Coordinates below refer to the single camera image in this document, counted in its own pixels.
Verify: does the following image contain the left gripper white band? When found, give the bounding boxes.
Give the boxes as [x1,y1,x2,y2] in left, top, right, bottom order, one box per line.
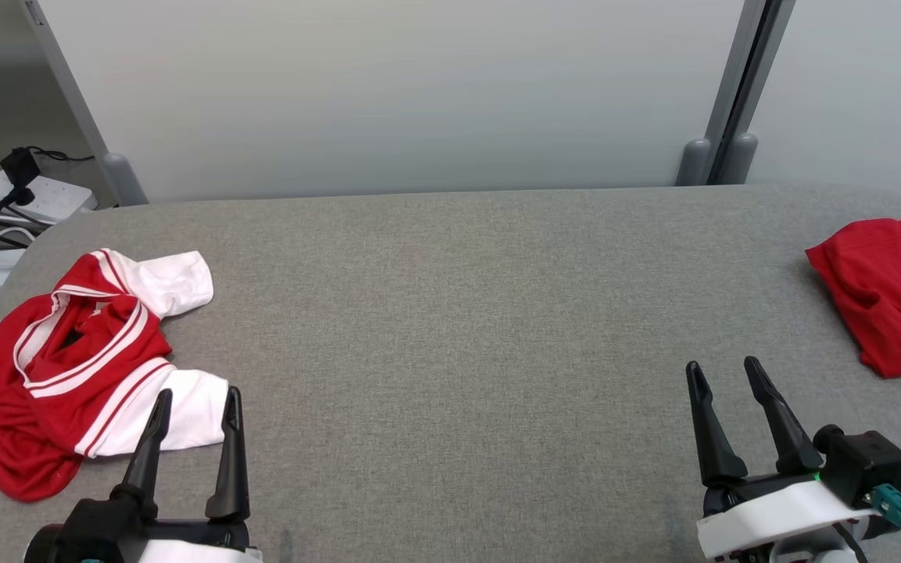
[110,385,264,563]

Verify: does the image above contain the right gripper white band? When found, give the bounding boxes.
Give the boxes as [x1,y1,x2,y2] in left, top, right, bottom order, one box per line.
[684,356,880,562]

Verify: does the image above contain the red jersey white sleeves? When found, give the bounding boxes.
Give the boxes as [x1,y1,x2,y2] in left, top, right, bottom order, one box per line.
[0,248,231,502]

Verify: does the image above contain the red shorts white trim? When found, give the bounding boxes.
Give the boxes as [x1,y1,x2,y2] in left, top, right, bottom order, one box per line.
[805,213,901,379]

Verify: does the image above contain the white power strip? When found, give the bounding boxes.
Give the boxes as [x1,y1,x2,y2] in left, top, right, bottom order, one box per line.
[0,170,98,224]

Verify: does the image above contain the black plug adapter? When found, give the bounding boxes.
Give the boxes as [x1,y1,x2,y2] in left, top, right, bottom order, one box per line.
[0,146,43,206]

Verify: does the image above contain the grey double partition post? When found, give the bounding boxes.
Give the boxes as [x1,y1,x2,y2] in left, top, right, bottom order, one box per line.
[676,0,797,187]

